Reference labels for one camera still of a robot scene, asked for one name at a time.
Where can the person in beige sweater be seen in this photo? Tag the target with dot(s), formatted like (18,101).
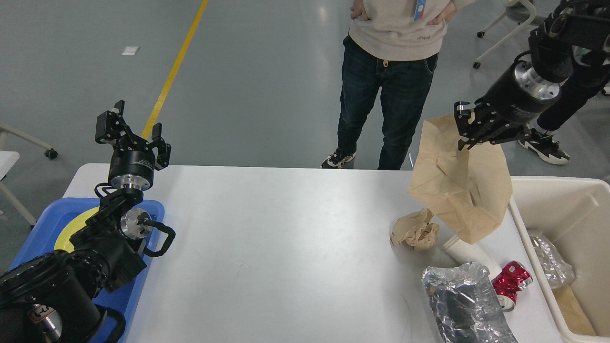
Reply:
(390,54)

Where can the brown paper ball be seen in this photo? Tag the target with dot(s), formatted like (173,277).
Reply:
(416,230)

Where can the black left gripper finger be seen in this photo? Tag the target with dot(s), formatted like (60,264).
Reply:
(112,129)
(163,149)

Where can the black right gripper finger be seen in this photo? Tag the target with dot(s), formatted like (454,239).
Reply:
(477,123)
(502,134)

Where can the yellow plastic plate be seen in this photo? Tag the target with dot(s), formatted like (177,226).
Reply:
(71,231)

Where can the white paper cup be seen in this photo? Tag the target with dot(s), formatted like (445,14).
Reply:
(464,252)

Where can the person in black trousers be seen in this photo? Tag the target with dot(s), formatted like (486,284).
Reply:
(590,75)

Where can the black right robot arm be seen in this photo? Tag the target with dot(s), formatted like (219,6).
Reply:
(574,23)

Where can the beige plastic bin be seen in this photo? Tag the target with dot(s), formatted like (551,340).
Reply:
(574,213)

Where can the brown paper bag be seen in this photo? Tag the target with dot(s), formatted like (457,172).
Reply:
(469,190)

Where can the crushed red soda can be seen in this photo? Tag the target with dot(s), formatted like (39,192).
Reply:
(512,279)

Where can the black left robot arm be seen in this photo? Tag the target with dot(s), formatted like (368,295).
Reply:
(49,299)

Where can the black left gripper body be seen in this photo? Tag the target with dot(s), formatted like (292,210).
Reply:
(132,167)

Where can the silver foil bag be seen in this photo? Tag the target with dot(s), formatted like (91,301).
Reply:
(465,305)

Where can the clear plastic wrap in bin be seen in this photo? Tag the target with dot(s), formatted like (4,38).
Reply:
(557,271)

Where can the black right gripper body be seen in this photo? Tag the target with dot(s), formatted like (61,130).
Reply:
(520,94)

